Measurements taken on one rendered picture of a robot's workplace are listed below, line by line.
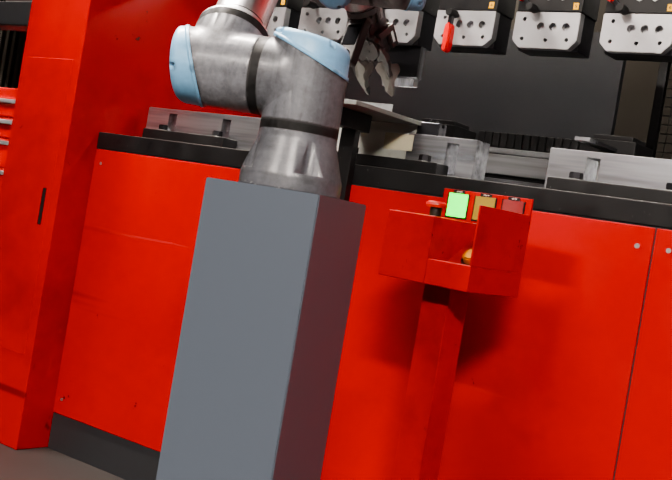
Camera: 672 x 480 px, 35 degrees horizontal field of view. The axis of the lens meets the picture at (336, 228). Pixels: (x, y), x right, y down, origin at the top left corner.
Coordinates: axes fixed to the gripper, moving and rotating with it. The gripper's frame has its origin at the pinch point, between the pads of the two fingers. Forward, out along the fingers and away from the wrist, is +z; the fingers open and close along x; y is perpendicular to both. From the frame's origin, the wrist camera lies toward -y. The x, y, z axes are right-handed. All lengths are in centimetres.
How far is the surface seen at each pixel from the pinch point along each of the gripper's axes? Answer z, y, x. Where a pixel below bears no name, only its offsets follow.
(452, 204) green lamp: 4.7, -31.3, -36.5
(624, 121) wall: 96, 152, 13
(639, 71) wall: 82, 164, 11
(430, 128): 10.4, 3.0, -10.0
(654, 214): 12, -16, -70
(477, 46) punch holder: -5.5, 13.4, -19.9
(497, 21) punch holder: -9.6, 17.6, -23.5
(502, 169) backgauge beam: 29.9, 17.9, -17.2
